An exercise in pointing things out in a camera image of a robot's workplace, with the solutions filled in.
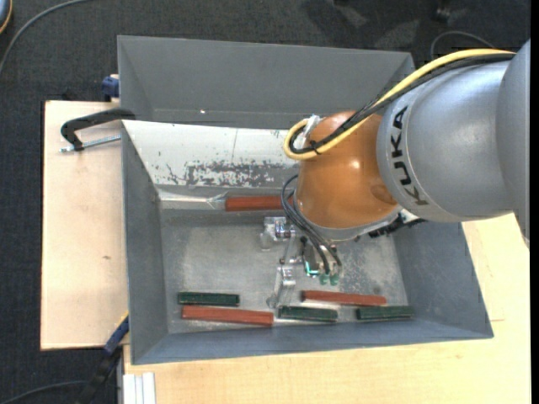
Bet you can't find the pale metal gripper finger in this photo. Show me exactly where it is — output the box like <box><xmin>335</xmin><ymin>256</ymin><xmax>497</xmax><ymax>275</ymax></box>
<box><xmin>267</xmin><ymin>266</ymin><xmax>298</xmax><ymax>309</ymax></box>
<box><xmin>259</xmin><ymin>215</ymin><xmax>296</xmax><ymax>251</ymax></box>

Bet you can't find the dark green flat block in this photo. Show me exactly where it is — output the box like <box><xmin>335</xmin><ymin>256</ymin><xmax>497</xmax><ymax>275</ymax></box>
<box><xmin>276</xmin><ymin>305</ymin><xmax>339</xmax><ymax>323</ymax></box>
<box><xmin>355</xmin><ymin>305</ymin><xmax>416</xmax><ymax>322</ymax></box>
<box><xmin>176</xmin><ymin>290</ymin><xmax>242</xmax><ymax>308</ymax></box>

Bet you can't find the red-brown flat block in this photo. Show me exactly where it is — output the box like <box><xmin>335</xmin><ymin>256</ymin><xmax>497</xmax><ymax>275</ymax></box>
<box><xmin>300</xmin><ymin>289</ymin><xmax>388</xmax><ymax>308</ymax></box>
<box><xmin>224</xmin><ymin>195</ymin><xmax>296</xmax><ymax>213</ymax></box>
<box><xmin>180</xmin><ymin>305</ymin><xmax>275</xmax><ymax>327</ymax></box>

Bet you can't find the grey metal bin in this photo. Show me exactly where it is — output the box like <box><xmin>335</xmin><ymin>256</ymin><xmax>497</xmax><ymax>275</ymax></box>
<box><xmin>116</xmin><ymin>35</ymin><xmax>494</xmax><ymax>366</ymax></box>

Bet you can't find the pale wood flat board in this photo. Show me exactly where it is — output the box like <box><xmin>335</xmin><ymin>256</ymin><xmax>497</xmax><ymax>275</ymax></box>
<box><xmin>40</xmin><ymin>99</ymin><xmax>131</xmax><ymax>352</ymax></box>

